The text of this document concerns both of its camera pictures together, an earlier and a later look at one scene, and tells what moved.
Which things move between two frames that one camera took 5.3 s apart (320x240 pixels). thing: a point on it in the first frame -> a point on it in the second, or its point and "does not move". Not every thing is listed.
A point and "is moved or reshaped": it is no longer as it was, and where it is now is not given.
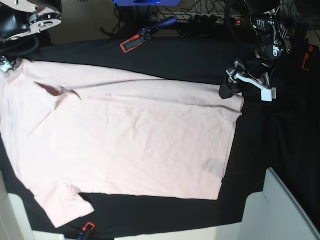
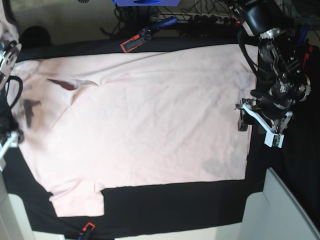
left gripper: [6, 65] -> [10, 137]
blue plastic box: [147, 3] does not move
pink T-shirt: [66, 134] is moved or reshaped
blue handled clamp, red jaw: [145, 34] does not move
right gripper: [256, 73] -> [267, 112]
